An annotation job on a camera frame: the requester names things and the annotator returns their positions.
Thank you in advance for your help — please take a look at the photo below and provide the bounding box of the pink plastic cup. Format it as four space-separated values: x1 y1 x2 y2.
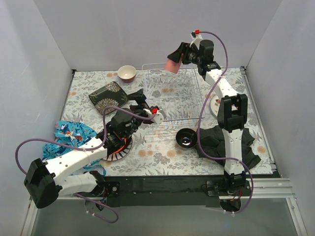
164 55 183 74

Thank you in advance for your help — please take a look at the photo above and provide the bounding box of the red floral bowl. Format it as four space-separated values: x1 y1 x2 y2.
117 65 136 83

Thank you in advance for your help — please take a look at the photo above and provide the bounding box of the black floral square plate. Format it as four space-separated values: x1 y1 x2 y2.
89 82 128 115

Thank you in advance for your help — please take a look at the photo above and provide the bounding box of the beige bowl black inside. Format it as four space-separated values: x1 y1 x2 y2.
175 128 197 150

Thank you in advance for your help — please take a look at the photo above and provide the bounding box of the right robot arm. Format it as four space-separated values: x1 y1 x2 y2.
165 39 248 196

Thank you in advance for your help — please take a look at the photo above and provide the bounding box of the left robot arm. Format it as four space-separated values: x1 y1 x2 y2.
24 89 164 208

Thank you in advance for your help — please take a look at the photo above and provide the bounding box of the orange round plate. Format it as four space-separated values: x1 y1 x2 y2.
115 138 127 153

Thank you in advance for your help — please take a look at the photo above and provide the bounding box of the striped white round plate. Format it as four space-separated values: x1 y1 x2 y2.
102 138 133 162

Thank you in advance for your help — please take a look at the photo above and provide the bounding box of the floral tablecloth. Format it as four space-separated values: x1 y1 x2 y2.
58 66 278 177

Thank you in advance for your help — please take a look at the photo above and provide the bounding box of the strawberry pattern white plate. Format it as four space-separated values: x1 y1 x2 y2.
210 95 221 117

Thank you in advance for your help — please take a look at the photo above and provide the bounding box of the blue patterned cloth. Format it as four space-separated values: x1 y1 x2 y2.
42 120 106 176

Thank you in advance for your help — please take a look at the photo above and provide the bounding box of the black striped cloth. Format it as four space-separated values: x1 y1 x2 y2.
195 126 262 171

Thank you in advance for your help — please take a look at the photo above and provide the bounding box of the black base bar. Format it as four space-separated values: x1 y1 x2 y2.
73 175 281 208

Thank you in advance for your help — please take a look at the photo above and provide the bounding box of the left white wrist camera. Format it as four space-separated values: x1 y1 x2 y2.
144 106 165 124

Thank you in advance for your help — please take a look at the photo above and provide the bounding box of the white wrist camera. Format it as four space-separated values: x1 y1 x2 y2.
144 106 165 124
190 30 203 48

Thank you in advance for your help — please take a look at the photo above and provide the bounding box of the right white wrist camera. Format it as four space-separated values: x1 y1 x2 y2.
190 30 203 48

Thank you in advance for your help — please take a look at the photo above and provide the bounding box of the white wire dish rack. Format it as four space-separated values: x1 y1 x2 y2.
142 63 204 131

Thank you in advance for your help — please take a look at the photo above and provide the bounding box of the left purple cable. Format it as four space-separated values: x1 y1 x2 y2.
15 106 155 223

